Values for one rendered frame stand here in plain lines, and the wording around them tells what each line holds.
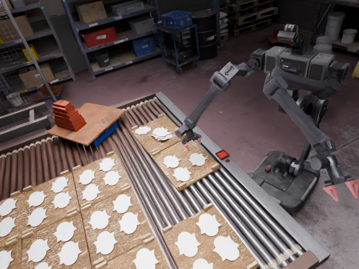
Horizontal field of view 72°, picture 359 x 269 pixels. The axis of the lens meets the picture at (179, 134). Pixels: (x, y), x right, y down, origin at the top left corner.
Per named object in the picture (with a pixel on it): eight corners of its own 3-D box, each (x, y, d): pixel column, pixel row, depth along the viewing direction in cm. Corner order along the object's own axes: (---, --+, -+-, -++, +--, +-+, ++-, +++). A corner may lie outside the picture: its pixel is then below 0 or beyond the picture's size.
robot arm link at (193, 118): (233, 82, 140) (219, 69, 142) (228, 85, 136) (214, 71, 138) (196, 128, 169) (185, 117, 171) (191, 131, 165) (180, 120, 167)
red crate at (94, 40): (113, 35, 568) (109, 22, 550) (118, 40, 535) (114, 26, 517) (85, 43, 550) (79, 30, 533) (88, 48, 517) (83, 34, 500)
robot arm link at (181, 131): (197, 124, 165) (188, 115, 166) (186, 133, 159) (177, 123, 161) (192, 132, 175) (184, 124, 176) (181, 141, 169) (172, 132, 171)
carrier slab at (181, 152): (189, 138, 202) (189, 136, 201) (220, 167, 173) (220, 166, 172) (151, 157, 191) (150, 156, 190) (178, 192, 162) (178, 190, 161)
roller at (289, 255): (152, 101, 266) (151, 97, 263) (297, 261, 124) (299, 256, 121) (148, 102, 265) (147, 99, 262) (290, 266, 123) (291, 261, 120)
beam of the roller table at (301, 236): (162, 95, 276) (161, 91, 272) (328, 259, 124) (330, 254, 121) (155, 98, 274) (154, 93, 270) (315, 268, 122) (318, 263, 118)
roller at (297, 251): (156, 99, 268) (155, 95, 265) (305, 255, 125) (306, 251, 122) (152, 101, 266) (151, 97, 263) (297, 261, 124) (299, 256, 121)
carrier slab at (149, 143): (164, 116, 232) (164, 115, 231) (188, 137, 203) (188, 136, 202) (131, 132, 221) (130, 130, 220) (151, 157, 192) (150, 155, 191)
